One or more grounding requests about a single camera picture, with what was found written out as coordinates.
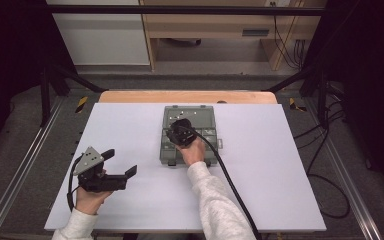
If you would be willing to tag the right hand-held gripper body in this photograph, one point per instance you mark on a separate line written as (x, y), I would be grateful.
(181, 133)

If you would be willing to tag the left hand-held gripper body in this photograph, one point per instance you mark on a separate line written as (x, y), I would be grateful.
(93, 182)

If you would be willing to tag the group of small metal screws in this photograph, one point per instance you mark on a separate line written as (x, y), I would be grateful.
(170, 117)

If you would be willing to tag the grey plastic compartment box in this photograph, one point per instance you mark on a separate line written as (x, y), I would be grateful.
(206, 117)

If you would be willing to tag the person's left hand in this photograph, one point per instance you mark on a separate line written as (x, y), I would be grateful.
(90, 201)

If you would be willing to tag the person's right hand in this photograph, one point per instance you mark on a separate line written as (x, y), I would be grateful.
(193, 153)

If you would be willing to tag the wooden table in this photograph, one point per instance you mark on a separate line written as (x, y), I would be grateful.
(186, 97)

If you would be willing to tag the black metal stand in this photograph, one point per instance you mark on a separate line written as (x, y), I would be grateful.
(45, 100)
(321, 100)

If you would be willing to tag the wooden desk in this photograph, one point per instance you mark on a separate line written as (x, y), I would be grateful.
(213, 25)

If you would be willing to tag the white cabinet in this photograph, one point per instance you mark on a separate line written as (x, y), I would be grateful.
(103, 36)

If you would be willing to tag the dark curtain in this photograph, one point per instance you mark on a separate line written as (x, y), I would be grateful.
(373, 66)
(10, 50)

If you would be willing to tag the aluminium floor rail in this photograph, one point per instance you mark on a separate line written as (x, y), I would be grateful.
(350, 186)
(20, 173)

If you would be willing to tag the black horizontal frame bar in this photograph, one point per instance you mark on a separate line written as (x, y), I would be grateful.
(180, 10)

